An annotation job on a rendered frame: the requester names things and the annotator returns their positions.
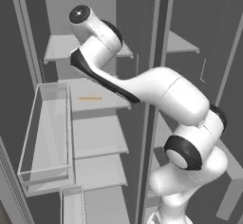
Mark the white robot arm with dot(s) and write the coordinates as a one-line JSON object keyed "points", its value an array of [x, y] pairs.
{"points": [[177, 98]]}

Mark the grey freezer shelf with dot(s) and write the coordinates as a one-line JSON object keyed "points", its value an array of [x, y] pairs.
{"points": [[98, 136], [95, 102], [101, 171], [60, 47]]}

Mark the flat orange frozen fish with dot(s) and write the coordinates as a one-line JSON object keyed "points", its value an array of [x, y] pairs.
{"points": [[90, 98]]}

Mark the grey fridge shelf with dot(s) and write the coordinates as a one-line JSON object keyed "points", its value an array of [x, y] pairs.
{"points": [[178, 42]]}

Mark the grey fridge door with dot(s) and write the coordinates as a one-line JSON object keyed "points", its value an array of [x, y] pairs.
{"points": [[232, 85]]}

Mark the grey freezer door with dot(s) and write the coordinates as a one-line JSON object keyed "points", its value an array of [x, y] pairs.
{"points": [[12, 76]]}

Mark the grey fridge door bin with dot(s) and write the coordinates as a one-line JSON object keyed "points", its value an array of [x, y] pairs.
{"points": [[232, 186]]}

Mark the large clear door bin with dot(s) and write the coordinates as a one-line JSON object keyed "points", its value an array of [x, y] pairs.
{"points": [[47, 133]]}

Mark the small clear door bin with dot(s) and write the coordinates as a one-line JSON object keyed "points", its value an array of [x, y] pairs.
{"points": [[73, 205]]}

